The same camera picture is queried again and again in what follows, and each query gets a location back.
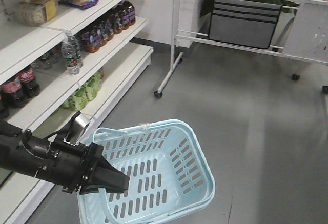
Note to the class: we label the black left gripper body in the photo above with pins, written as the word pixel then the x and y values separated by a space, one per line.
pixel 75 170

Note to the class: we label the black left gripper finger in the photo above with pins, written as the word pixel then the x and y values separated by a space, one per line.
pixel 101 174

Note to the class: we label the light blue plastic basket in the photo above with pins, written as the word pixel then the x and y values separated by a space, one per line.
pixel 169 175

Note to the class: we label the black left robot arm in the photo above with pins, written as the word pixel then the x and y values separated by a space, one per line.
pixel 24 153

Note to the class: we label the green tea bottle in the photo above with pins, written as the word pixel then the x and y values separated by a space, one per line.
pixel 78 100
pixel 93 85

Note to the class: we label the black cola plastic bottle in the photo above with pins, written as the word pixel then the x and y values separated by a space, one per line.
pixel 13 92
pixel 28 81

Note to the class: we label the white metal shelving unit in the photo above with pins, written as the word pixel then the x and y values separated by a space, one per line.
pixel 122 60

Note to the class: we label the clear water bottle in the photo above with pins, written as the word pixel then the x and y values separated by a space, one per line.
pixel 69 55

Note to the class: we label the brown plum juice bottle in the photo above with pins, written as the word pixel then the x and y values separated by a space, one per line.
pixel 90 40
pixel 131 11

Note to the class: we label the boxed biscuits yellow label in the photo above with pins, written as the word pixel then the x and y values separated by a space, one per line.
pixel 35 12

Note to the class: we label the blue snack bag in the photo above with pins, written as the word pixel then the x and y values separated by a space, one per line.
pixel 79 4

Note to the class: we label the grey fabric organiser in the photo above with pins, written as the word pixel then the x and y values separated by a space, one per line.
pixel 244 23

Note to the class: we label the white rolling rack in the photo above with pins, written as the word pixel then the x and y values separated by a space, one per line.
pixel 294 29

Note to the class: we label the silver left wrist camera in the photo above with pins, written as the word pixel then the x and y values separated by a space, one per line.
pixel 76 126

